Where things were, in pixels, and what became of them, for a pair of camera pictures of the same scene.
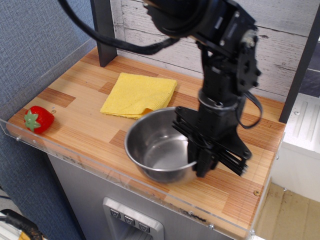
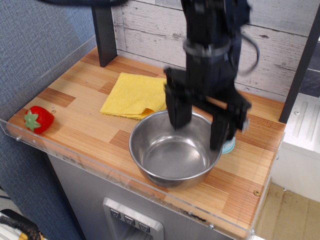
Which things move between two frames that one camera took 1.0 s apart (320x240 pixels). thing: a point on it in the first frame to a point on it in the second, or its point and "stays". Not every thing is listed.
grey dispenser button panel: [115, 211] stays
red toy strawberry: [38, 120] stays
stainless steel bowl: [157, 150] stays
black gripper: [211, 132] to [210, 76]
